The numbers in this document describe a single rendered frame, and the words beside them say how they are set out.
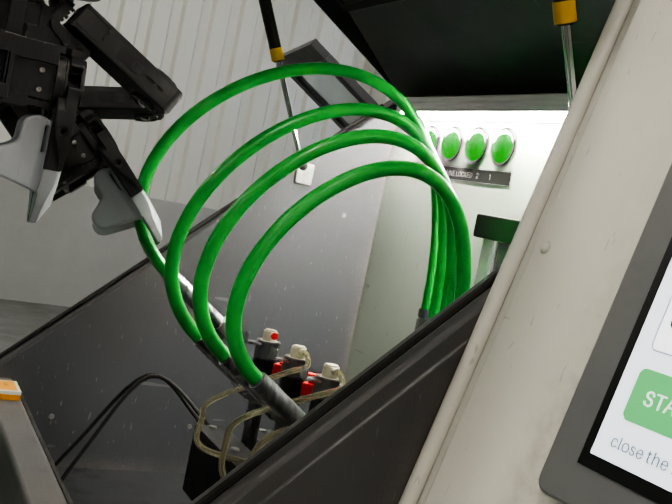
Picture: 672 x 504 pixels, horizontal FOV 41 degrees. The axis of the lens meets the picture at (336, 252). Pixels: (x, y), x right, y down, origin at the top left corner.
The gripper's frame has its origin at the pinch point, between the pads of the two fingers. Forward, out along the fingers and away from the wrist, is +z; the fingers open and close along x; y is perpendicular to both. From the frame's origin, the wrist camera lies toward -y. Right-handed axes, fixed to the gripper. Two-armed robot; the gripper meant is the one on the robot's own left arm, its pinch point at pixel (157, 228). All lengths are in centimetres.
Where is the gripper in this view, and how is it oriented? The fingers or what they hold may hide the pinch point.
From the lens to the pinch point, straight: 97.7
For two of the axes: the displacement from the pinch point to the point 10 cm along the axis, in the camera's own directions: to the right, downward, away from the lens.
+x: 2.5, -1.2, -9.6
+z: 5.5, 8.3, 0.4
